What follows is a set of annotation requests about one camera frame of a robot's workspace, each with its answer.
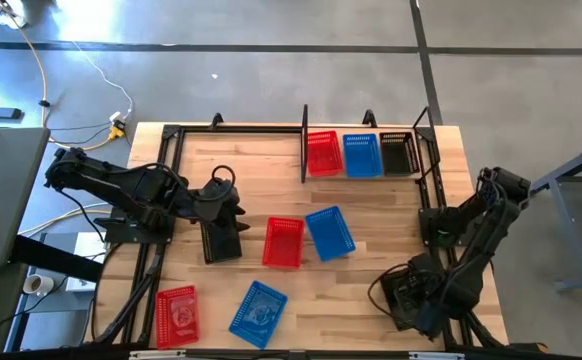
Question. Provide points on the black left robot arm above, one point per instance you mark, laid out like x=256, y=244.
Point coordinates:
x=146, y=190

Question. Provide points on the black beam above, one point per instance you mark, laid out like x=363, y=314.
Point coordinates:
x=56, y=259

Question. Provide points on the black metal rig frame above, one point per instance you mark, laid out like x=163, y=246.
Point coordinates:
x=241, y=129

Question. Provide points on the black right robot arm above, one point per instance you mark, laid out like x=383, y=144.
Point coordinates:
x=466, y=272

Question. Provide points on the grey-blue metal stand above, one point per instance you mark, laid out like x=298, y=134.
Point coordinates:
x=571, y=232

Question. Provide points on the black plastic basket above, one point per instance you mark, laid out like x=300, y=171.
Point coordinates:
x=392, y=310
x=398, y=155
x=221, y=245

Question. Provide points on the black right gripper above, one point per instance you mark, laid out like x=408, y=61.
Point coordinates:
x=421, y=285

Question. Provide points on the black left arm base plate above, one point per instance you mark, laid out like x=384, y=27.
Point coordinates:
x=121, y=235

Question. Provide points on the wooden shelf with black frame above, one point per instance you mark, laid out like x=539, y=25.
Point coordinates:
x=304, y=150

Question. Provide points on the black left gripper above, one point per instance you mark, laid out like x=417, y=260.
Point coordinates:
x=218, y=212

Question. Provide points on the blue plastic basket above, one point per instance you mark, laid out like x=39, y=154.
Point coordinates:
x=258, y=313
x=330, y=233
x=362, y=156

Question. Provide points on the white label strip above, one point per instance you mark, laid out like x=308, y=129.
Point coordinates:
x=157, y=354
x=437, y=356

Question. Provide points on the red plastic basket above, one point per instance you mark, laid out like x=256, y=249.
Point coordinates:
x=325, y=155
x=177, y=316
x=283, y=242

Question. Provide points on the white paper cup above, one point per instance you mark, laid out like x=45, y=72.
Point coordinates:
x=36, y=285

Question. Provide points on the white floor box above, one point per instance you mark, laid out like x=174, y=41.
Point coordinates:
x=13, y=17

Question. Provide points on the grey desk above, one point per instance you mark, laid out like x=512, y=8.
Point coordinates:
x=6, y=190

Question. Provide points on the yellow and white power plug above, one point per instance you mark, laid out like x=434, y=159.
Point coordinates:
x=117, y=131

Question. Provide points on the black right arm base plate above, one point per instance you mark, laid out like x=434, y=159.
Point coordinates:
x=427, y=220

